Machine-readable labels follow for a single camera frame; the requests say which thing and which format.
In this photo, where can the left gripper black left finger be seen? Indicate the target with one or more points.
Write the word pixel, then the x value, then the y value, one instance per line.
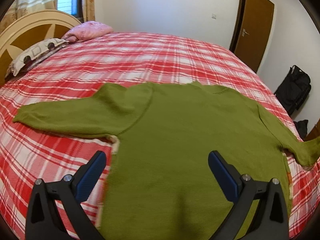
pixel 43 219

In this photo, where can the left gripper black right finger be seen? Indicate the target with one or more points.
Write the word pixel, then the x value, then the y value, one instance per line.
pixel 270 219

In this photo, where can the green knitted sweater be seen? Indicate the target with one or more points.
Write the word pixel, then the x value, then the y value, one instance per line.
pixel 160 185

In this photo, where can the red white plaid bedspread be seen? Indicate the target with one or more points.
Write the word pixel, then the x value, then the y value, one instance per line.
pixel 126 59

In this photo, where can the brown wooden furniture corner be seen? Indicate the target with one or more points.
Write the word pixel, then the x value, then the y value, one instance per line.
pixel 314 133

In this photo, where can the black bag on floor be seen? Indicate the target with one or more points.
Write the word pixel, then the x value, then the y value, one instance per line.
pixel 302 128

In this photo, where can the black folded stroller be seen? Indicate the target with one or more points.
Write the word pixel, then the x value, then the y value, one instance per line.
pixel 293 90

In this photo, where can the white brown patterned pillow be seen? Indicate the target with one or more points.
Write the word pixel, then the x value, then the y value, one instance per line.
pixel 34 55

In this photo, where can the cream wooden headboard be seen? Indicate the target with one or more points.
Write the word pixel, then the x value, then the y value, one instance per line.
pixel 30 29

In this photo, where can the pink pillow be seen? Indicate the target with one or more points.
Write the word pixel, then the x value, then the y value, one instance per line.
pixel 87 31

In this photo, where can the brown wooden door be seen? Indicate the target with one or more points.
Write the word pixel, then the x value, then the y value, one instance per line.
pixel 256 17

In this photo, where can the left beige curtain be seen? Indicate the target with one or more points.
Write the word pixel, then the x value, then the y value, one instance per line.
pixel 20 8

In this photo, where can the beige curtain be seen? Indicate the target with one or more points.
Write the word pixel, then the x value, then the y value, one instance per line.
pixel 88 10
pixel 20 8

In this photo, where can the right beige curtain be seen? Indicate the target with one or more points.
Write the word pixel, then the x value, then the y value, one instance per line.
pixel 88 10

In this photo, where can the silver door handle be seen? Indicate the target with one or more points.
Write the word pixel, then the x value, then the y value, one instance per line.
pixel 244 32

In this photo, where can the white wall switch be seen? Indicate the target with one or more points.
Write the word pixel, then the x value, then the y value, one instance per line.
pixel 214 15

